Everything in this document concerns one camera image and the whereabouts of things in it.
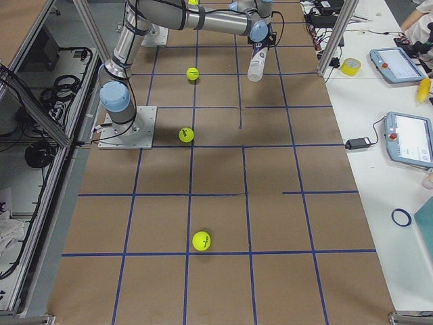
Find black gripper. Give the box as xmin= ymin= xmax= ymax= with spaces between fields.
xmin=248 ymin=32 xmax=275 ymax=48

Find clear tennis ball can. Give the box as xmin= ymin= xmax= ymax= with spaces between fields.
xmin=247 ymin=41 xmax=269 ymax=83

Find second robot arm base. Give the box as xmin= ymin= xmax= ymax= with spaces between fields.
xmin=141 ymin=24 xmax=168 ymax=47

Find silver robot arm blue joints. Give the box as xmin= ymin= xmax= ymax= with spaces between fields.
xmin=99 ymin=0 xmax=273 ymax=136

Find tennis ball upper middle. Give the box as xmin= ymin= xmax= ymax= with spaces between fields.
xmin=185 ymin=67 xmax=200 ymax=81

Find tennis ball centre right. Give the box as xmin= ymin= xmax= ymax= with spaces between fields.
xmin=179 ymin=127 xmax=194 ymax=144

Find tennis ball centre left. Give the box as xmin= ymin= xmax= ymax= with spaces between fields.
xmin=192 ymin=231 xmax=211 ymax=252

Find yellow tape roll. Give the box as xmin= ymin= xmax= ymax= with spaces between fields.
xmin=340 ymin=58 xmax=361 ymax=77

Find upper blue teach pendant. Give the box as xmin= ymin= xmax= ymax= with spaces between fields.
xmin=369 ymin=47 xmax=424 ymax=84

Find blue teach pendant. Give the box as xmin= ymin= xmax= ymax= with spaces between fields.
xmin=369 ymin=47 xmax=424 ymax=84
xmin=384 ymin=112 xmax=432 ymax=169

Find black power adapter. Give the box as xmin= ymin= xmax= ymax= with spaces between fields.
xmin=344 ymin=137 xmax=372 ymax=150

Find person at desk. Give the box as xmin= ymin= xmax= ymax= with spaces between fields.
xmin=401 ymin=0 xmax=432 ymax=54

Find yellow corn toy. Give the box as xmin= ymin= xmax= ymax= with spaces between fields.
xmin=416 ymin=78 xmax=432 ymax=103

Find lower blue teach pendant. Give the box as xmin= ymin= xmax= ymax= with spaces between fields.
xmin=384 ymin=112 xmax=432 ymax=169

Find brown paper table cover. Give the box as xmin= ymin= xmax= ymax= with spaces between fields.
xmin=48 ymin=1 xmax=393 ymax=324

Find crumpled white cloth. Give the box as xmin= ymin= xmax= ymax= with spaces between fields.
xmin=0 ymin=188 xmax=24 ymax=258

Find aluminium frame post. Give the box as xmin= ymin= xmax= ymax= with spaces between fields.
xmin=317 ymin=0 xmax=358 ymax=77

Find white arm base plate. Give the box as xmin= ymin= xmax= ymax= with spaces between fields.
xmin=97 ymin=106 xmax=157 ymax=150

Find blue tape ring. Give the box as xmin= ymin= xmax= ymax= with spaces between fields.
xmin=391 ymin=208 xmax=412 ymax=228

